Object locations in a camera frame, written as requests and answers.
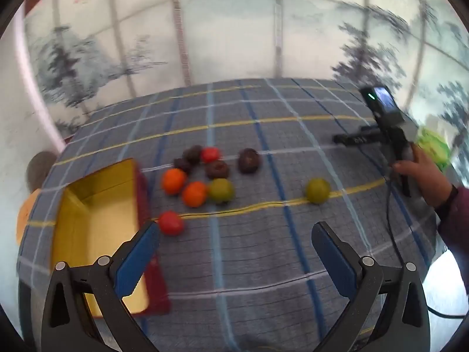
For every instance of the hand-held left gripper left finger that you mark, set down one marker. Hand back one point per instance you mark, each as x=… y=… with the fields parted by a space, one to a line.
x=135 y=264

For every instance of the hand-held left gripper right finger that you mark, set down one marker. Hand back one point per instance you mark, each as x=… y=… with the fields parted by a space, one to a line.
x=335 y=260

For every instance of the grey round object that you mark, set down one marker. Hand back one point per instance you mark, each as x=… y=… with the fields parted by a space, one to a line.
x=38 y=168

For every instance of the red tomato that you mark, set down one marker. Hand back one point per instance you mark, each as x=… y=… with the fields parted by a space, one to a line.
x=171 y=223
x=210 y=155

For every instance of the small dark purple fruit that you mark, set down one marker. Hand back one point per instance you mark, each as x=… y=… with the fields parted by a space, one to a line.
x=182 y=165

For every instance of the red box with yellow inside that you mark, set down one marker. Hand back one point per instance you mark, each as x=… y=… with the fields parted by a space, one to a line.
x=99 y=227

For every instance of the orange object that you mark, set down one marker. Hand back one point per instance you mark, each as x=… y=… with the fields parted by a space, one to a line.
x=26 y=216

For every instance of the person's right hand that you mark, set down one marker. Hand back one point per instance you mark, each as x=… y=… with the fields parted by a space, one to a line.
x=427 y=176

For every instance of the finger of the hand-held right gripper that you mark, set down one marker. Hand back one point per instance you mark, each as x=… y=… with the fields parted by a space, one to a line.
x=351 y=140

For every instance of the orange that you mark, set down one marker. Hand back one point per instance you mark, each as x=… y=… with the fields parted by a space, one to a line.
x=174 y=181
x=195 y=194

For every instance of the plaid grey tablecloth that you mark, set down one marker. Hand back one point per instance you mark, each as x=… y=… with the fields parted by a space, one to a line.
x=256 y=256

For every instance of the person's right forearm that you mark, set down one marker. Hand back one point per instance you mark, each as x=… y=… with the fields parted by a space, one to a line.
x=456 y=216

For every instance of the landscape painted folding screen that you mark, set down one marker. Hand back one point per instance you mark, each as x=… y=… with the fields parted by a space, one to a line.
x=227 y=36

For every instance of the green and white packet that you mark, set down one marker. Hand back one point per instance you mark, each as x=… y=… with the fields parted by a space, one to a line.
x=434 y=148

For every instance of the green fruit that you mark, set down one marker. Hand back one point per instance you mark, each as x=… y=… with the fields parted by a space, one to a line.
x=318 y=190
x=221 y=190

